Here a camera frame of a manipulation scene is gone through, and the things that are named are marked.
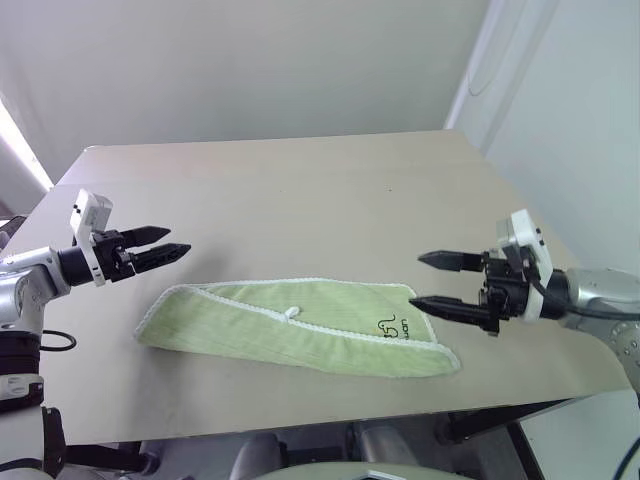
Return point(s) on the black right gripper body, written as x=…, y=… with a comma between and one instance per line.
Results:
x=500, y=295

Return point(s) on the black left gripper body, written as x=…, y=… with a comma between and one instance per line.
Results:
x=112, y=257

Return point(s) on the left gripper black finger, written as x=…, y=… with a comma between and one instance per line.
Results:
x=162, y=255
x=147, y=235

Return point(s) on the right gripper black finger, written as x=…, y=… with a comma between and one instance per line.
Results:
x=450, y=261
x=450, y=309

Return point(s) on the green towel with white trim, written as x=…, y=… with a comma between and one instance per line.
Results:
x=300, y=340

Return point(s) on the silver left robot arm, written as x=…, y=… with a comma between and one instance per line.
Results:
x=30, y=280

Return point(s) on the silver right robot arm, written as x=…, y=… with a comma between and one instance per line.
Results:
x=600, y=290

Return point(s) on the dark grey background object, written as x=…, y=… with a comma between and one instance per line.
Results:
x=12, y=235

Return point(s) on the grey rounded shape under table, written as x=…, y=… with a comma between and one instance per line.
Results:
x=400, y=442
x=257, y=457

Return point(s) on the black table leg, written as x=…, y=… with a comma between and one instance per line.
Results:
x=527, y=455

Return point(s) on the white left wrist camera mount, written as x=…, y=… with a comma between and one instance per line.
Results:
x=90, y=210

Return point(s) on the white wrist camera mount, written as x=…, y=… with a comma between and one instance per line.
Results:
x=520, y=230
x=90, y=210

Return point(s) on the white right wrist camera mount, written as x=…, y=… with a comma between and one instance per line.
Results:
x=520, y=230

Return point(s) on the black table frame bar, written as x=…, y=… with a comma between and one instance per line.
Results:
x=110, y=457
x=510, y=415

